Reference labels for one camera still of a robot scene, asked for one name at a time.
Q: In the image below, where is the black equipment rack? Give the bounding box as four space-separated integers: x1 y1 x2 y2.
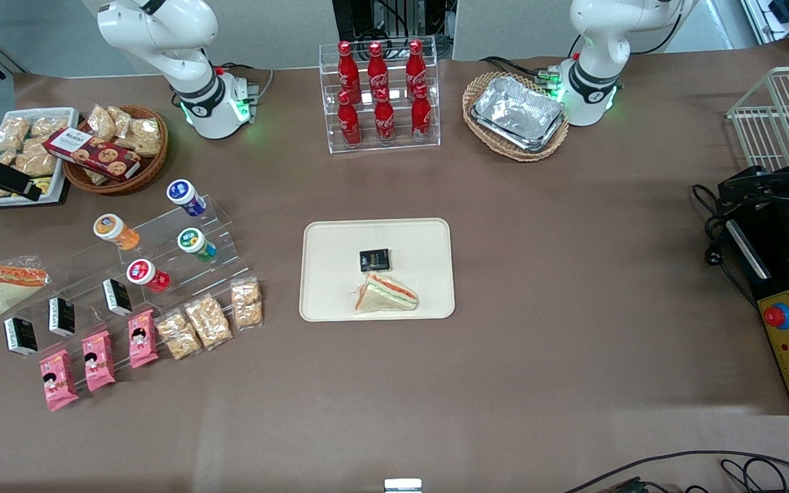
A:
331 0 452 43

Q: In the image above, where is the blue gum bottle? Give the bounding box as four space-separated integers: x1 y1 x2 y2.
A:
166 179 208 218

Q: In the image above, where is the pink snack pack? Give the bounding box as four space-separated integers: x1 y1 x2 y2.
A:
38 349 80 412
81 330 117 393
127 309 160 370

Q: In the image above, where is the triangular wrapped sandwich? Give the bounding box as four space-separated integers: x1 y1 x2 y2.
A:
0 256 51 323
353 272 420 315

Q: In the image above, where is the black power cable with plug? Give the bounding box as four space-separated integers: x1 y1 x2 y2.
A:
690 181 760 310

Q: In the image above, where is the looped black cable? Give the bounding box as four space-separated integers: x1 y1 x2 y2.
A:
719 457 789 493

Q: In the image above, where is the beige serving tray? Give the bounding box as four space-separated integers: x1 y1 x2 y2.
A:
299 218 456 323

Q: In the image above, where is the white rectangular tray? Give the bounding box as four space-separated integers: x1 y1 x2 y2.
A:
0 107 81 209

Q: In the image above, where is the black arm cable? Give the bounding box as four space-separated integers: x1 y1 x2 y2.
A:
630 8 687 57

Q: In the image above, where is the black yellow control box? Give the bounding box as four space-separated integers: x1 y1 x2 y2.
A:
722 201 789 417

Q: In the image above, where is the aluminium foil tray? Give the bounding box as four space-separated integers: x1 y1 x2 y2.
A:
471 75 567 153

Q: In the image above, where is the red gum bottle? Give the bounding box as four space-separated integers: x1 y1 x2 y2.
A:
126 258 172 294

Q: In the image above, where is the small black snack box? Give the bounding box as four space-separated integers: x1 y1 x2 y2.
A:
101 277 134 318
3 316 39 357
48 296 77 338
359 249 392 273

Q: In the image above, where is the grey base cable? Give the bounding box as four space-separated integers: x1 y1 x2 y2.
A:
212 62 276 105

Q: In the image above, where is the brown wicker basket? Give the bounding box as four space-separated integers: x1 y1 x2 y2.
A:
62 104 170 197

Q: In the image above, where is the light wicker basket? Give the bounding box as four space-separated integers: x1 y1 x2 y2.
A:
462 71 571 164

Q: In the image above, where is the orange gum bottle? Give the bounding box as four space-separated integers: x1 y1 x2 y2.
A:
92 213 141 252

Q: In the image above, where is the red cookie box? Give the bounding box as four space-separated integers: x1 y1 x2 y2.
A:
42 127 143 183

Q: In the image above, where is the green gum bottle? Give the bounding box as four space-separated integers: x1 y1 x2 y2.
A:
177 227 218 264

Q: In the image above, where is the long black cable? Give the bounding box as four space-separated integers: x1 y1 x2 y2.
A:
562 449 789 493

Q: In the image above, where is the white wire basket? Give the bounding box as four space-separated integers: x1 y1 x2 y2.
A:
726 64 789 173

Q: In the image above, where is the clear acrylic bottle rack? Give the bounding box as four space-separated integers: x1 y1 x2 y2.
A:
318 35 442 155

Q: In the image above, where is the red emergency stop button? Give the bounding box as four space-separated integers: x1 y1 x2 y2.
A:
762 301 789 331

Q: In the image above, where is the black cable bundle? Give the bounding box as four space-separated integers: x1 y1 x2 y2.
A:
479 55 561 88

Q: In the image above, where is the metal shelf frame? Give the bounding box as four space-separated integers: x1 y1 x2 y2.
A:
740 0 789 66

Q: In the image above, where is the clear acrylic stepped stand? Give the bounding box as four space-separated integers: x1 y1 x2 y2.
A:
3 194 253 374

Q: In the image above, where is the red cola bottle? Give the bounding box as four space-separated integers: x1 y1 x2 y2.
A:
405 38 428 99
336 90 363 149
410 83 434 143
373 88 397 145
366 41 390 103
337 40 362 105

